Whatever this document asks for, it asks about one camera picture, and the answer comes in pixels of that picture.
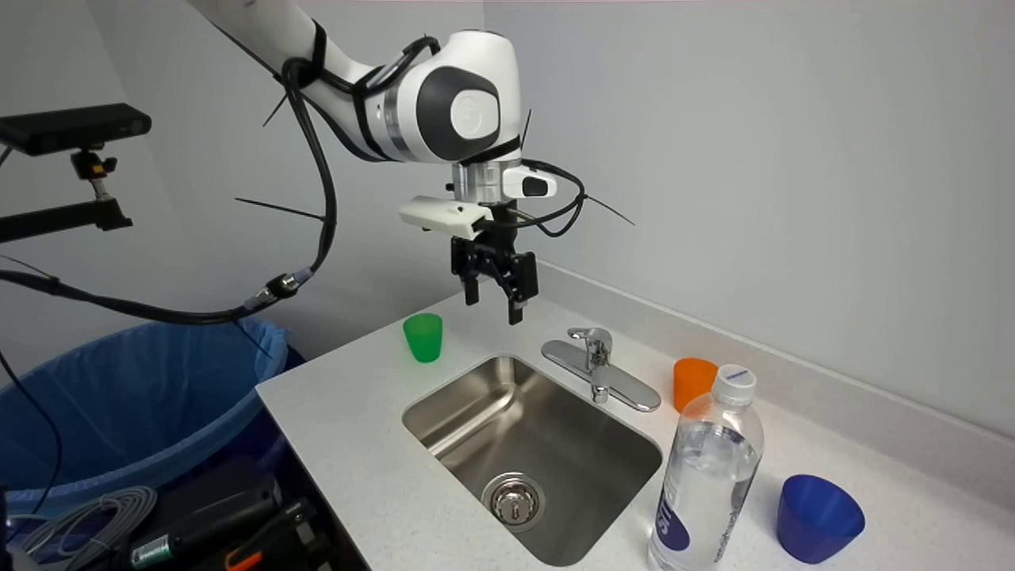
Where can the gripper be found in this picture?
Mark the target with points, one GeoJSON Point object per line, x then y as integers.
{"type": "Point", "coordinates": [485, 252]}

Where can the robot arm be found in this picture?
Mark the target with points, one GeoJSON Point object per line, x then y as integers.
{"type": "Point", "coordinates": [468, 103]}

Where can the chrome tap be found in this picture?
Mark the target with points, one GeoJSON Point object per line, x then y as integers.
{"type": "Point", "coordinates": [614, 379]}

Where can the green plastic cup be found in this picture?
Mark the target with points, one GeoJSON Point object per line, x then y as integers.
{"type": "Point", "coordinates": [423, 337]}

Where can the steel sink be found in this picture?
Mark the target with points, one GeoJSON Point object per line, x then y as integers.
{"type": "Point", "coordinates": [547, 452]}

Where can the orange plastic cup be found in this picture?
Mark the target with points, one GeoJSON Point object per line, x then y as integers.
{"type": "Point", "coordinates": [690, 381]}

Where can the clear water bottle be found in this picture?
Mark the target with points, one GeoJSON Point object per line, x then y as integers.
{"type": "Point", "coordinates": [706, 476]}

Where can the heap of black gear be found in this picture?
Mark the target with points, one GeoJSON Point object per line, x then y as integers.
{"type": "Point", "coordinates": [214, 515]}

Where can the bin with blue liner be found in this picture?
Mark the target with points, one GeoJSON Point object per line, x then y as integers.
{"type": "Point", "coordinates": [135, 396]}

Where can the blue plastic cup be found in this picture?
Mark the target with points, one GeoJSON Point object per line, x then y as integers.
{"type": "Point", "coordinates": [817, 523]}

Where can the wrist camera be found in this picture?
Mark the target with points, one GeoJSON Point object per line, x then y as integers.
{"type": "Point", "coordinates": [441, 215]}

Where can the camera on mount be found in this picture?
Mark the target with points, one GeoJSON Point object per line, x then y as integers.
{"type": "Point", "coordinates": [71, 127]}

